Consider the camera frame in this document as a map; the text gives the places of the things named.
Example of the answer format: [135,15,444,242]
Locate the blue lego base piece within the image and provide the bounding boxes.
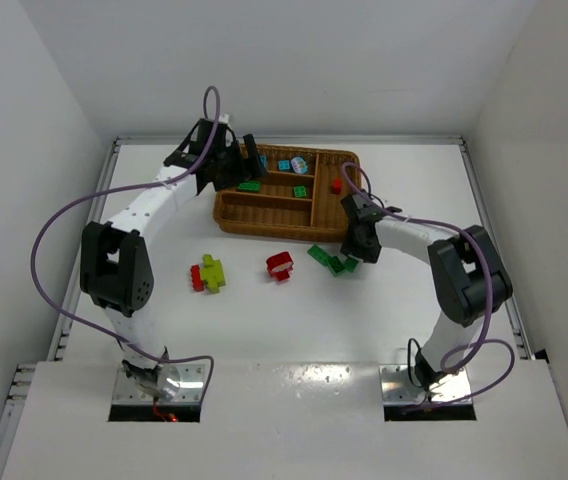
[277,160,291,172]

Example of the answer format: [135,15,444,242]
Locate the long green lego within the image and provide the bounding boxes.
[236,181,261,193]

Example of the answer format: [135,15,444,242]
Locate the metal base plate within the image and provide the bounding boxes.
[112,361,206,407]
[379,364,473,408]

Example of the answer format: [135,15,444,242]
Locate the small red lego brick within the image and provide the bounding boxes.
[331,178,343,195]

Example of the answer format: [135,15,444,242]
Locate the lime green lego piece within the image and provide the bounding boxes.
[200,254,226,294]

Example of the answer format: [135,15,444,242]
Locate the red lego arch piece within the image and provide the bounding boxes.
[266,251,294,282]

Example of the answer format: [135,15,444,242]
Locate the green lego plate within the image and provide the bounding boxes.
[307,244,331,266]

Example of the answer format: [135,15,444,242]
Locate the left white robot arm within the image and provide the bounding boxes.
[80,119,267,393]

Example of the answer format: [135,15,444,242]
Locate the green square lego brick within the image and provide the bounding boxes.
[343,257,360,273]

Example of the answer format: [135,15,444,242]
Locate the brown wicker divided basket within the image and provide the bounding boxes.
[213,144,360,243]

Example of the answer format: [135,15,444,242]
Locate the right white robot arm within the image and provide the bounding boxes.
[341,190,513,389]

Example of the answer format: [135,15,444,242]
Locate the small green square lego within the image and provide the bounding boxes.
[293,186,308,198]

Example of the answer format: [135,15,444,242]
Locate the blue monster face lego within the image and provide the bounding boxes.
[290,156,308,175]

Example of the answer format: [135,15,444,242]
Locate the green upturned lego brick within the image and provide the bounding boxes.
[327,256,346,277]

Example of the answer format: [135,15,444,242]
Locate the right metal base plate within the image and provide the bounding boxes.
[379,364,473,408]

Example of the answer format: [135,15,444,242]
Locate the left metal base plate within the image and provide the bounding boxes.
[112,361,206,407]

